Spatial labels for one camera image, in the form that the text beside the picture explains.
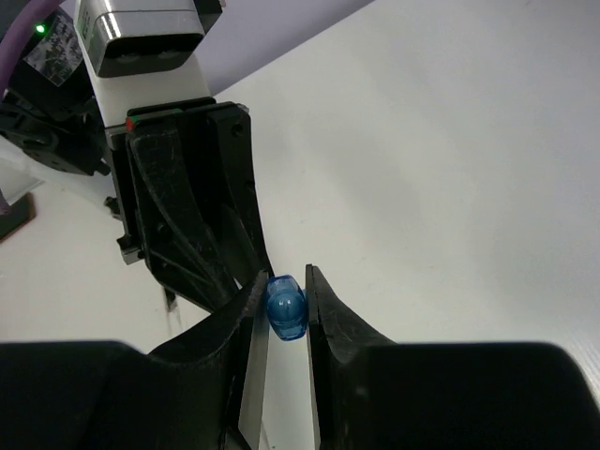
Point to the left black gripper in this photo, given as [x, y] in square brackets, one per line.
[199, 226]

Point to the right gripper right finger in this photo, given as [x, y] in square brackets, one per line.
[369, 392]

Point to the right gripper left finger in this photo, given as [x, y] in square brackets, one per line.
[200, 390]

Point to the blue transparent pen cap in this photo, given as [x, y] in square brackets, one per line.
[286, 307]

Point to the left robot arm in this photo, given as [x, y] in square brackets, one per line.
[48, 105]

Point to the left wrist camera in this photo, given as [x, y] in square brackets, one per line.
[141, 53]

